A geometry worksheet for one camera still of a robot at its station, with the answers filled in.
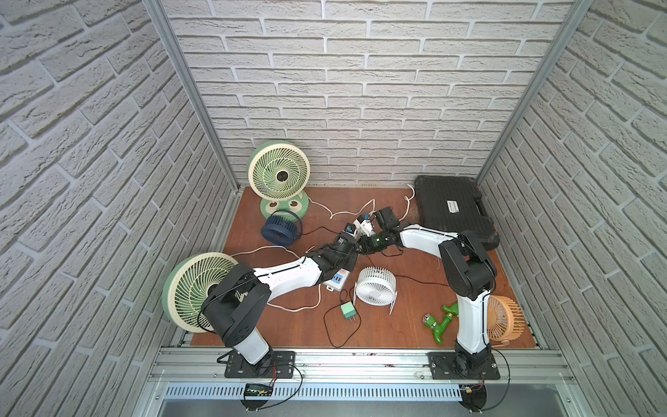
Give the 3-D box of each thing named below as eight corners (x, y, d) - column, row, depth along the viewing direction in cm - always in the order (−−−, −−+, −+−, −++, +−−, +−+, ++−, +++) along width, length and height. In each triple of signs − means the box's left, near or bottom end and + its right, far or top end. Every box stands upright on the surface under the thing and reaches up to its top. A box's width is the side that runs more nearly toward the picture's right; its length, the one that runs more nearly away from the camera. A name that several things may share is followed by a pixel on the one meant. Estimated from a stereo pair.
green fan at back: (265, 221, 108) (243, 164, 84) (270, 199, 117) (252, 140, 92) (310, 222, 108) (301, 165, 84) (312, 199, 117) (305, 141, 92)
